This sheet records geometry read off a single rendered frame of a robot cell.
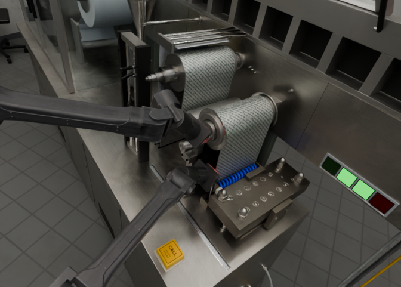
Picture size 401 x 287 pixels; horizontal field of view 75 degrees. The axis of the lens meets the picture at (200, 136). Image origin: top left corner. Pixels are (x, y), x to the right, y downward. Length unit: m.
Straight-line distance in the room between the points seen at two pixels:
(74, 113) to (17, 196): 1.85
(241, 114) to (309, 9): 0.39
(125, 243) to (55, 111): 0.33
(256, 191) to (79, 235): 1.42
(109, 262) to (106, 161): 0.68
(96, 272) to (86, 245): 1.44
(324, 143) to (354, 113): 0.15
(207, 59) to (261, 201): 0.56
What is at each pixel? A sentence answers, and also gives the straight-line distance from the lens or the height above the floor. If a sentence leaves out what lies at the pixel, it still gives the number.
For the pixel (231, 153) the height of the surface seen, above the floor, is 1.17.
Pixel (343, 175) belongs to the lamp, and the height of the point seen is 1.18.
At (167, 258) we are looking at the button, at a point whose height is 0.92.
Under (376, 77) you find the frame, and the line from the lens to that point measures 0.90.
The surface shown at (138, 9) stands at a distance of 1.34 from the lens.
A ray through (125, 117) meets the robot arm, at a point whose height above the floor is 1.41.
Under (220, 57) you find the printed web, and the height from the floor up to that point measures 1.39.
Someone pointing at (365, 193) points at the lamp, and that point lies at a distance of 1.02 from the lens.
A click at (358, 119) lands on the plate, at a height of 1.38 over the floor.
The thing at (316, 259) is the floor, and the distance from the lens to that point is 2.28.
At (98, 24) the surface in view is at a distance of 1.62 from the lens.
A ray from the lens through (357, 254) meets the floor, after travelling 2.49.
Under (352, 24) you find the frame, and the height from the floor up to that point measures 1.62.
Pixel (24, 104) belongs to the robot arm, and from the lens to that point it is 0.67.
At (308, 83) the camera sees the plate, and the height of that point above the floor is 1.40.
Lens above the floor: 1.79
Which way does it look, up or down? 40 degrees down
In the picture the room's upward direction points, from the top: 10 degrees clockwise
